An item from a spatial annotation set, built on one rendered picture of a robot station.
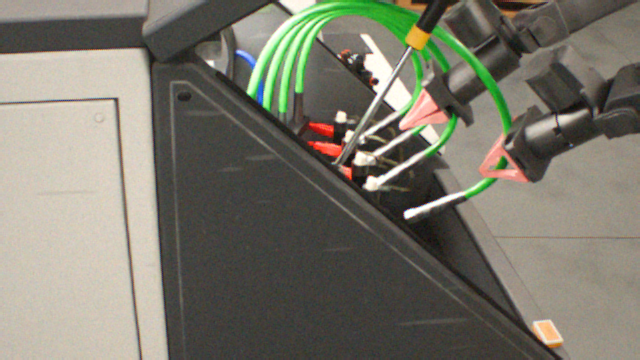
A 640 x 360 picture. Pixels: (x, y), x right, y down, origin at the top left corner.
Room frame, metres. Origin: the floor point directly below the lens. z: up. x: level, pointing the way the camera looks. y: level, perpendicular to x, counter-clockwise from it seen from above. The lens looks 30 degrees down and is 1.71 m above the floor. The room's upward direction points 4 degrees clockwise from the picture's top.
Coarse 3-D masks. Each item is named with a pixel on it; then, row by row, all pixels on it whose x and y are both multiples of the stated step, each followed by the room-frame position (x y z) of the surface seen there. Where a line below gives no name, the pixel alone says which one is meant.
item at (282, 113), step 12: (336, 12) 1.18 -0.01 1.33; (360, 12) 1.19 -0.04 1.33; (372, 12) 1.19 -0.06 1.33; (312, 24) 1.17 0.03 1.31; (396, 24) 1.20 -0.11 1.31; (300, 36) 1.17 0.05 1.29; (288, 60) 1.17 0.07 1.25; (288, 72) 1.16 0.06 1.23; (288, 84) 1.16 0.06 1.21; (408, 132) 1.21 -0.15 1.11; (396, 144) 1.20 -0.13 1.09
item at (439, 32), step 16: (336, 0) 0.97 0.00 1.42; (352, 0) 0.96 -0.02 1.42; (368, 0) 0.96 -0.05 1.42; (304, 16) 0.97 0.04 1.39; (400, 16) 0.95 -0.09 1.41; (416, 16) 0.95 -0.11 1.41; (288, 32) 0.98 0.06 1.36; (432, 32) 0.94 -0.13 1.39; (448, 32) 0.95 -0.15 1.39; (272, 48) 0.98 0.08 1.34; (464, 48) 0.94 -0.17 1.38; (256, 64) 0.99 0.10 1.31; (480, 64) 0.93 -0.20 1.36; (256, 80) 0.99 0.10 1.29; (496, 96) 0.92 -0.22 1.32; (464, 192) 0.93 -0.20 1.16; (480, 192) 0.93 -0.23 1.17
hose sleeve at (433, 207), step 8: (456, 192) 0.94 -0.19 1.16; (440, 200) 0.94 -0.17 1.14; (448, 200) 0.93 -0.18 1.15; (456, 200) 0.93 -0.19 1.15; (464, 200) 0.93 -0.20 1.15; (416, 208) 0.95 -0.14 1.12; (424, 208) 0.94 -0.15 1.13; (432, 208) 0.93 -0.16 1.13; (440, 208) 0.93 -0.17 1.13; (448, 208) 0.93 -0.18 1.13; (416, 216) 0.94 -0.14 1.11; (424, 216) 0.94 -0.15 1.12
